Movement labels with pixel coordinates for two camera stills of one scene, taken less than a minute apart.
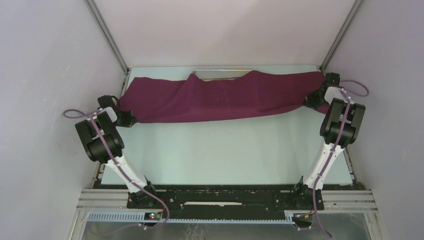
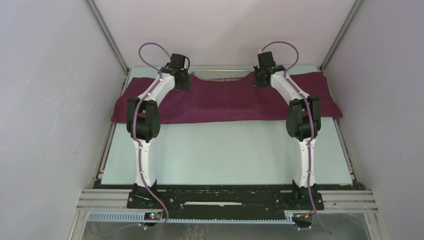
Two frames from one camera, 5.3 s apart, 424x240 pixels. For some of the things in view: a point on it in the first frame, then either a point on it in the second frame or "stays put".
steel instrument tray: [211, 75] stays put
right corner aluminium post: [341, 35] stays put
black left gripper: [129, 120] -> [187, 85]
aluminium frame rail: [117, 199] stays put
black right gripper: [310, 100] -> [255, 82]
